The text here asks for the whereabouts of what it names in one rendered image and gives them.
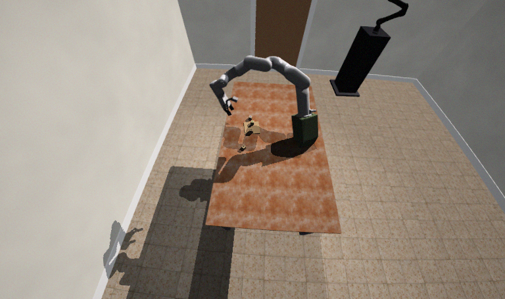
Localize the tan square mat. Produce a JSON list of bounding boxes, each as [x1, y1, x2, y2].
[[244, 122, 260, 135]]

